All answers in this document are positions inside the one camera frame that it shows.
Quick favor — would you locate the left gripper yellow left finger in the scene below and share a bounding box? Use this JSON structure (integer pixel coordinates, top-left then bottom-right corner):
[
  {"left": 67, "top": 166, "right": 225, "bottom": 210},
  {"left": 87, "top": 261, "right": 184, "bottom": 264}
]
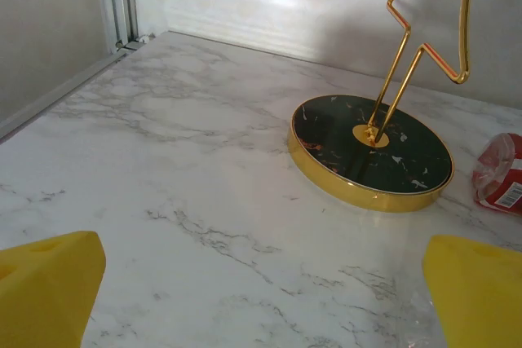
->
[{"left": 0, "top": 231, "right": 107, "bottom": 348}]

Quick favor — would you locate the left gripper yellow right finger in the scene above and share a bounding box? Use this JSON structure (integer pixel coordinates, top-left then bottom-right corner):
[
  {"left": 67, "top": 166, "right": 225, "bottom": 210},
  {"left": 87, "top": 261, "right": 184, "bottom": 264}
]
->
[{"left": 422, "top": 235, "right": 522, "bottom": 348}]

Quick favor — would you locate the crumpled clear plastic wrapper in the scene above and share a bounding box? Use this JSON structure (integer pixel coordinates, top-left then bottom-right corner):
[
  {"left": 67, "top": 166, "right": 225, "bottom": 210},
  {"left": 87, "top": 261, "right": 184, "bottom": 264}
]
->
[{"left": 391, "top": 294, "right": 445, "bottom": 348}]

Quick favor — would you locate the small orange carton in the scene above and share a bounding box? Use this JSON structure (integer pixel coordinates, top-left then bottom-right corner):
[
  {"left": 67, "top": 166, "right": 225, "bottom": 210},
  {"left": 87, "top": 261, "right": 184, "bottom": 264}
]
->
[{"left": 471, "top": 132, "right": 522, "bottom": 217}]

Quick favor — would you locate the aluminium frame rail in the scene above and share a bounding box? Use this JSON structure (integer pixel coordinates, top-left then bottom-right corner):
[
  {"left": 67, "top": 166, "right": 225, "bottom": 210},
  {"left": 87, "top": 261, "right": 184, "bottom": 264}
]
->
[{"left": 0, "top": 40, "right": 142, "bottom": 141}]

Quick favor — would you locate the gold wire glass rack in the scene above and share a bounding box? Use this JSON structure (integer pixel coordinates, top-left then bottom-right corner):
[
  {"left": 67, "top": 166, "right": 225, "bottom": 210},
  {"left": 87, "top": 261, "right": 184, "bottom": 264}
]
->
[{"left": 287, "top": 0, "right": 479, "bottom": 214}]

